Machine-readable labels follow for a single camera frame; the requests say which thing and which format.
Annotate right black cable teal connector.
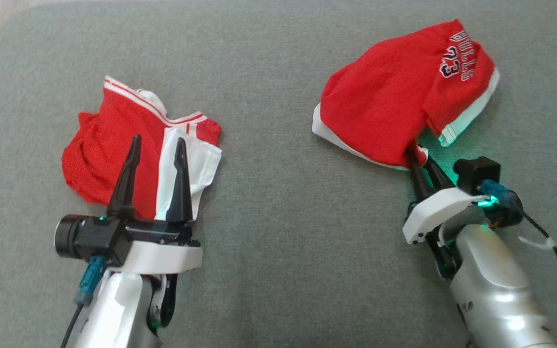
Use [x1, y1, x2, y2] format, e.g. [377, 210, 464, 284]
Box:
[479, 179, 557, 310]

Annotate large grey sofa seat cushion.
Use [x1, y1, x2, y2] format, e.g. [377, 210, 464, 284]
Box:
[0, 0, 557, 348]

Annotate red shorts with white stripes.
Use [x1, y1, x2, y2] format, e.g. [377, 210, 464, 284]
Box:
[61, 75, 223, 222]

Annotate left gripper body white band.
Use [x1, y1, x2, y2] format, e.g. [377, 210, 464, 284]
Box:
[109, 219, 204, 276]

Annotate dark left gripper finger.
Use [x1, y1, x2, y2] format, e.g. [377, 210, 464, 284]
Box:
[166, 137, 195, 224]
[106, 134, 143, 219]

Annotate black cable teal connector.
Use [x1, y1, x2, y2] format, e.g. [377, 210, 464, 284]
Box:
[60, 256, 108, 348]
[479, 179, 557, 310]

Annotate left black cable teal connector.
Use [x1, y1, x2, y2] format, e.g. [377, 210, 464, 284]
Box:
[60, 256, 108, 348]

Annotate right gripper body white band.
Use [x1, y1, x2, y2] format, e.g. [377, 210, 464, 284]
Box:
[402, 187, 491, 245]

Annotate red Bulls jersey white sleeves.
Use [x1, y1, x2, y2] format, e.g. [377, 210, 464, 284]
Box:
[311, 19, 500, 171]

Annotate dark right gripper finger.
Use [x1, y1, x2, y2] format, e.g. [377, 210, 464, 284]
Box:
[423, 155, 456, 192]
[406, 145, 432, 202]

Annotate white cable tie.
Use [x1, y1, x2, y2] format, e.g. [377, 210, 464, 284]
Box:
[518, 235, 556, 250]

